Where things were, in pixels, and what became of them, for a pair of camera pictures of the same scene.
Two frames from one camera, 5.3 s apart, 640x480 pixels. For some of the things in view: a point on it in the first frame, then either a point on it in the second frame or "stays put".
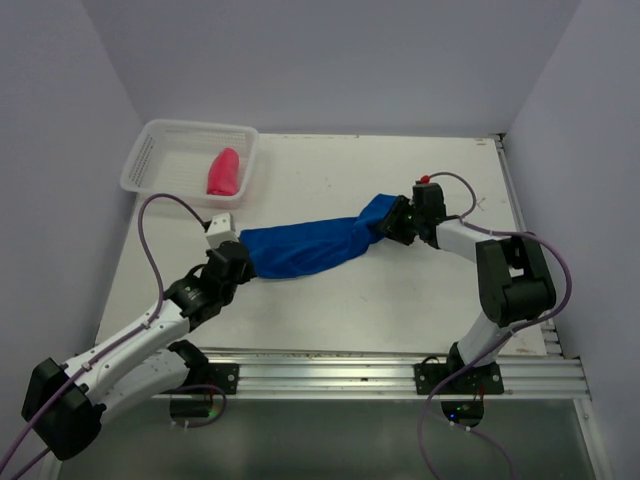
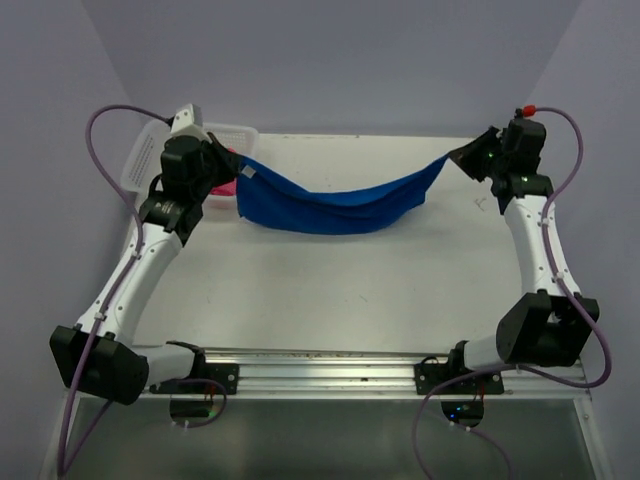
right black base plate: x=482 y=379 stays put
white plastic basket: x=173 y=159 stays put
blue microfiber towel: x=279 y=248 → x=272 y=203
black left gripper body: x=245 y=276 → x=217 y=169
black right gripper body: x=403 y=221 → x=484 y=159
